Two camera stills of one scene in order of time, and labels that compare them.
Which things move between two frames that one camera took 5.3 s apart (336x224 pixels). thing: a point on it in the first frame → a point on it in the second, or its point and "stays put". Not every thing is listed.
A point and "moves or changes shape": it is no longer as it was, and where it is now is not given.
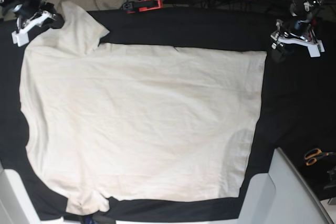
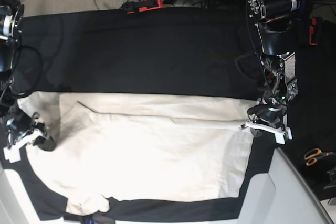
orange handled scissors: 313,155 stays put
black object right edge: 332,173 stays put
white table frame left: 16,206 stays put
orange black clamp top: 132,7 stays put
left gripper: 29,14 → 23,129
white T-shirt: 116,120 moves or changes shape
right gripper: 299,32 → 269,116
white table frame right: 282,195 stays put
